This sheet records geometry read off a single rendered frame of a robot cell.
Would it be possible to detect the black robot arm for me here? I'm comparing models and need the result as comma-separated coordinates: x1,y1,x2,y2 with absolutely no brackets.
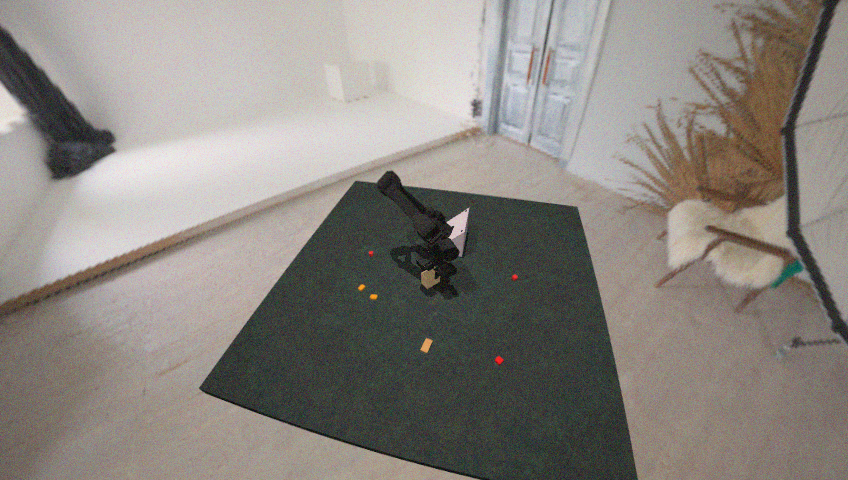
377,171,459,271

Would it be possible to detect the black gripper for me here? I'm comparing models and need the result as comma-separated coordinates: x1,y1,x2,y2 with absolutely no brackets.
415,242,457,280

